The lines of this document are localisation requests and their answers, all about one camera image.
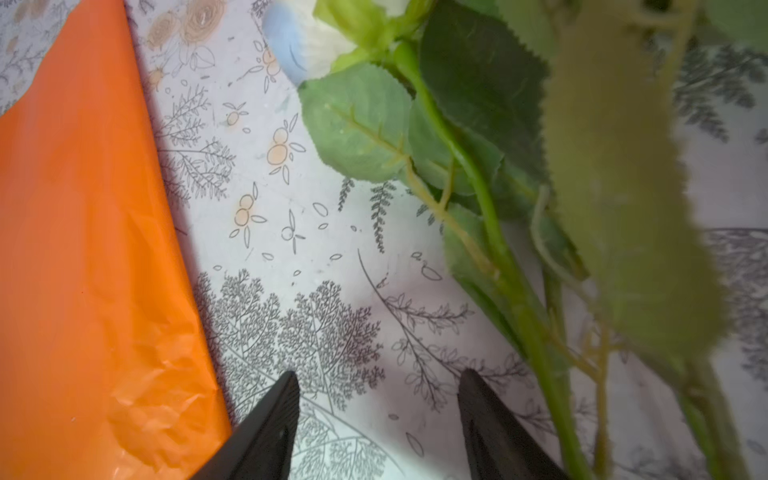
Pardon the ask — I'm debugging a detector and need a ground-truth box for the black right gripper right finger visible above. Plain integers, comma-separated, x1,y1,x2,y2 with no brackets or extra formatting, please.
458,369,568,480

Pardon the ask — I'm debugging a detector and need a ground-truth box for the white fake rose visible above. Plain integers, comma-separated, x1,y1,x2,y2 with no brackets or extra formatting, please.
262,1,593,479

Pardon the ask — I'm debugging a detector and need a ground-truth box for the pale pink fake rose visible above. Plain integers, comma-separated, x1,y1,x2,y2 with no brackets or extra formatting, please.
525,1,767,479

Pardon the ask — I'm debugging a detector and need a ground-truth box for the orange wrapping paper sheet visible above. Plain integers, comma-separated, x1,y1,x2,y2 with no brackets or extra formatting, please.
1,1,230,479

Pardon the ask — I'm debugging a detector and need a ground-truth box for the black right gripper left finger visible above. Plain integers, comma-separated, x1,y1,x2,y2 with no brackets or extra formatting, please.
191,371,300,480

